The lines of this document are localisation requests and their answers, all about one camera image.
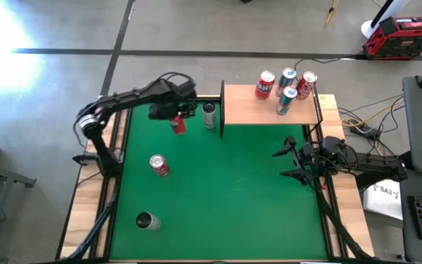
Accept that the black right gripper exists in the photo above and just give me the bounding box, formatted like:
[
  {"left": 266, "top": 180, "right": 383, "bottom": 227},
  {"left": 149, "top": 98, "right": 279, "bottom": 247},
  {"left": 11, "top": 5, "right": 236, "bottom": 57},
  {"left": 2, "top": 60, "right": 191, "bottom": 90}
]
[{"left": 271, "top": 135, "right": 325, "bottom": 186}]

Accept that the red Fanta can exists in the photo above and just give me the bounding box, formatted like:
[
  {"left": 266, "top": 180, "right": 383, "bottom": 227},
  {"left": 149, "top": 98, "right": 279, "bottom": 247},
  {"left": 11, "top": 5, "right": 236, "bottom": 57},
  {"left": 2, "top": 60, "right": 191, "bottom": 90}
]
[
  {"left": 254, "top": 70, "right": 276, "bottom": 100},
  {"left": 169, "top": 114, "right": 188, "bottom": 136}
]

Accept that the white slim can black top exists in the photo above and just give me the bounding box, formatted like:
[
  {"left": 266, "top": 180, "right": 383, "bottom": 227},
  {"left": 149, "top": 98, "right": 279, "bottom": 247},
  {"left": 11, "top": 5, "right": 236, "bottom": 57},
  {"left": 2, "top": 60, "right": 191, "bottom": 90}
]
[
  {"left": 135, "top": 211, "right": 162, "bottom": 232},
  {"left": 201, "top": 101, "right": 218, "bottom": 131}
]

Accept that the red Coca-Cola can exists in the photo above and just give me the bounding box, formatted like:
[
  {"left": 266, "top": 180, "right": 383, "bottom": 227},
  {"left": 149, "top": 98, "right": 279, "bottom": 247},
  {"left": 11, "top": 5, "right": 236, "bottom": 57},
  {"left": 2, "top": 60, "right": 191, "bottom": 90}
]
[
  {"left": 295, "top": 70, "right": 319, "bottom": 100},
  {"left": 149, "top": 153, "right": 171, "bottom": 177}
]

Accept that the Red Bull Sugarfree can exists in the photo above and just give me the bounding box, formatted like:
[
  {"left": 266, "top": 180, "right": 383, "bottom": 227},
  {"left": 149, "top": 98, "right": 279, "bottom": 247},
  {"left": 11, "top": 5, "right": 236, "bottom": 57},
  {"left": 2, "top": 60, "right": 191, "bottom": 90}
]
[{"left": 275, "top": 86, "right": 299, "bottom": 116}]

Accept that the blue Red Bull can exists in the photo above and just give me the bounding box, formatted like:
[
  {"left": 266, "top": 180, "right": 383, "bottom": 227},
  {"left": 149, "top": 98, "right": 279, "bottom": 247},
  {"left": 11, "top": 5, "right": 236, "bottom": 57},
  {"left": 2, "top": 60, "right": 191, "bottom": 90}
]
[{"left": 275, "top": 67, "right": 297, "bottom": 97}]

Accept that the raised wooden shelf platform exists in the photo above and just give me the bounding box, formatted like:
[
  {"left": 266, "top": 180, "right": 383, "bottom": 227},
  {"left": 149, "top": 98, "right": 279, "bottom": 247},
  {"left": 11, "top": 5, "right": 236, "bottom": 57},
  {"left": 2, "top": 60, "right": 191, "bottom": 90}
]
[{"left": 220, "top": 79, "right": 324, "bottom": 139}]

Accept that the wooden shelf board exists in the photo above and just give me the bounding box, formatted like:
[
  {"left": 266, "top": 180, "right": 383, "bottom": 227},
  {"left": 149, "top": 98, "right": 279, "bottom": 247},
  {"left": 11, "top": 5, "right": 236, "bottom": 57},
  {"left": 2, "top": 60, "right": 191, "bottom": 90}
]
[{"left": 224, "top": 84, "right": 319, "bottom": 125}]

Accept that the black power strip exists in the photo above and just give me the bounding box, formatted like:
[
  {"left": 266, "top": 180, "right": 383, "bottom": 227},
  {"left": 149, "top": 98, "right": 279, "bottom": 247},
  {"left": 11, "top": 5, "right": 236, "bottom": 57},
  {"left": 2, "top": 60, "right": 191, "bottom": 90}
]
[{"left": 348, "top": 119, "right": 377, "bottom": 137}]

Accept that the green table mat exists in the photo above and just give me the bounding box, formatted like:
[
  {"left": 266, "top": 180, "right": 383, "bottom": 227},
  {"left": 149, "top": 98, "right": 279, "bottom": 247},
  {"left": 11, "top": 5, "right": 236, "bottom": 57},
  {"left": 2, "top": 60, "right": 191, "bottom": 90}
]
[{"left": 108, "top": 100, "right": 328, "bottom": 261}]

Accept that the white SA3 label sheet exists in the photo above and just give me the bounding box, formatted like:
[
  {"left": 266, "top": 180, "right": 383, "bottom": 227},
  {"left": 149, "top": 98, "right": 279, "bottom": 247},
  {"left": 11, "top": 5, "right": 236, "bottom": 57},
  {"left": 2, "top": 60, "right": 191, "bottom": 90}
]
[{"left": 363, "top": 178, "right": 404, "bottom": 221}]

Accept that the yellow tripod leg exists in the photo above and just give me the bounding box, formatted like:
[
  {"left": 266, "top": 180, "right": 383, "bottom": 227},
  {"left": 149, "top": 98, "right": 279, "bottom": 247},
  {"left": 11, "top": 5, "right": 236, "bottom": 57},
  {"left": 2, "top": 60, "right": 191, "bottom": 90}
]
[{"left": 324, "top": 0, "right": 338, "bottom": 27}]

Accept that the white floor stand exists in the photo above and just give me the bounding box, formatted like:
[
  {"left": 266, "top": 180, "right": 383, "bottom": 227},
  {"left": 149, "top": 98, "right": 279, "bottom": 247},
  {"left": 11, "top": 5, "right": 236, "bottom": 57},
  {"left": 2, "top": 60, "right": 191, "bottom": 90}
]
[{"left": 360, "top": 0, "right": 412, "bottom": 40}]

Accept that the red toolbox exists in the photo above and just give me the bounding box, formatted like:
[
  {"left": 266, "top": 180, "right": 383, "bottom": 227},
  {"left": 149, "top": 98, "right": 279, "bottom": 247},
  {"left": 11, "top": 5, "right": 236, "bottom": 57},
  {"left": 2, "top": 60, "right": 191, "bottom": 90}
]
[{"left": 362, "top": 14, "right": 422, "bottom": 62}]

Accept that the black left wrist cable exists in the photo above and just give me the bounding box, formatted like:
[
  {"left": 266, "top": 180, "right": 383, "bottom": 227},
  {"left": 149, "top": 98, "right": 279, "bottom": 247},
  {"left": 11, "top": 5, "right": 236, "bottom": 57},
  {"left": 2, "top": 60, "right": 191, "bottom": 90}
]
[{"left": 158, "top": 71, "right": 197, "bottom": 89}]

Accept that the yellow floor cable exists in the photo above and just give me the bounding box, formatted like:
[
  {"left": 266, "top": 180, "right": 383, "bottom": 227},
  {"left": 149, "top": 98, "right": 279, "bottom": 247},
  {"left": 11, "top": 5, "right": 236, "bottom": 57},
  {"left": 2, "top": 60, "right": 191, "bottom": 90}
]
[{"left": 341, "top": 100, "right": 405, "bottom": 157}]

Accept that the black floor cable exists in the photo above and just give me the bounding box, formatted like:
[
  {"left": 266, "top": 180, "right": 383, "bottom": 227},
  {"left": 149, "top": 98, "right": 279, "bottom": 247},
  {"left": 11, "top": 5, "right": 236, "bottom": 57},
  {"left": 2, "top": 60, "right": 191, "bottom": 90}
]
[{"left": 293, "top": 56, "right": 360, "bottom": 74}]

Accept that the black aluminium table frame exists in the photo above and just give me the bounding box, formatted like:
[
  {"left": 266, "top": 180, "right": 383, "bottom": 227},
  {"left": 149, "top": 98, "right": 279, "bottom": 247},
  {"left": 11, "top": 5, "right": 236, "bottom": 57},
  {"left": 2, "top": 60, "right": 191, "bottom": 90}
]
[{"left": 55, "top": 87, "right": 380, "bottom": 264}]

